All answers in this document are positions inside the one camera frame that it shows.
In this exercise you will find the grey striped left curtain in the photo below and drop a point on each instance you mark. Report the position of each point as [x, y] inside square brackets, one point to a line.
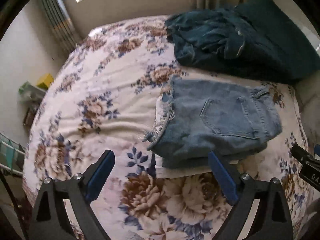
[61, 24]

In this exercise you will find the folded white garment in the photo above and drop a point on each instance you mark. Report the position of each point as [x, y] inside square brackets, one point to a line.
[187, 169]

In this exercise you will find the yellow box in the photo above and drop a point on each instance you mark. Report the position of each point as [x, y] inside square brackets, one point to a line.
[45, 81]

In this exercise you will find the teal storage rack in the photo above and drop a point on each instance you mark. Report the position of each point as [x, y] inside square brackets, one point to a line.
[12, 157]

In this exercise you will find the floral bed blanket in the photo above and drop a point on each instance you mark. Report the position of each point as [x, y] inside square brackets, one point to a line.
[104, 98]

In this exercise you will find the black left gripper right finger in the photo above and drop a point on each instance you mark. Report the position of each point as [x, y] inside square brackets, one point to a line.
[272, 219]

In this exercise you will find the light blue denim shorts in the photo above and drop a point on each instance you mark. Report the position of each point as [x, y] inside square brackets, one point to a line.
[195, 117]

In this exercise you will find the dark teal pillow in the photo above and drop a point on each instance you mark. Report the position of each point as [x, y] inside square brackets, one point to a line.
[292, 57]

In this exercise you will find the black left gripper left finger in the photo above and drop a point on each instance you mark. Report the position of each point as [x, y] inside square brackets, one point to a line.
[49, 217]

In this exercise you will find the brown cardboard box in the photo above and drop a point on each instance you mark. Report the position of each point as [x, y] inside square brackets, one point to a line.
[30, 116]

